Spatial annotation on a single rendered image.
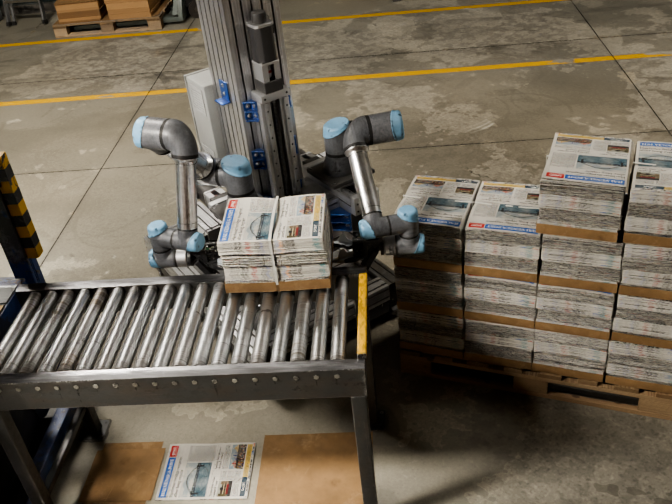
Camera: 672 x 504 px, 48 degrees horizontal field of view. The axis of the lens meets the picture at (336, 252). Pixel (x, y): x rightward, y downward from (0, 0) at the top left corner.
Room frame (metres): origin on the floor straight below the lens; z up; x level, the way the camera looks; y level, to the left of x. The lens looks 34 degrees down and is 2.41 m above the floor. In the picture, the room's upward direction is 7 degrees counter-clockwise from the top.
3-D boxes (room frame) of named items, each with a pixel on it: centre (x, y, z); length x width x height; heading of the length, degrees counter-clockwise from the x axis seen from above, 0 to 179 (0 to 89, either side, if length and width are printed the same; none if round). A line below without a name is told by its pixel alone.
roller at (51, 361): (2.09, 0.98, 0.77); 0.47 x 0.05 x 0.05; 174
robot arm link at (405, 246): (2.32, -0.28, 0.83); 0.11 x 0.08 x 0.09; 85
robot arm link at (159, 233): (2.41, 0.64, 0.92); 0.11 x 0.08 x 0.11; 65
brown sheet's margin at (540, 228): (2.39, -0.95, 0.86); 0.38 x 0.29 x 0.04; 155
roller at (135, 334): (2.06, 0.72, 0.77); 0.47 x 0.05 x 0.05; 174
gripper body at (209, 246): (2.40, 0.50, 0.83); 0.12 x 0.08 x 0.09; 84
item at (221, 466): (2.06, 0.63, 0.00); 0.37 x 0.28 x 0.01; 84
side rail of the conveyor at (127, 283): (2.30, 0.56, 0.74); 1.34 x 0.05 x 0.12; 84
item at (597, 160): (2.39, -0.96, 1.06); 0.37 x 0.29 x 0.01; 155
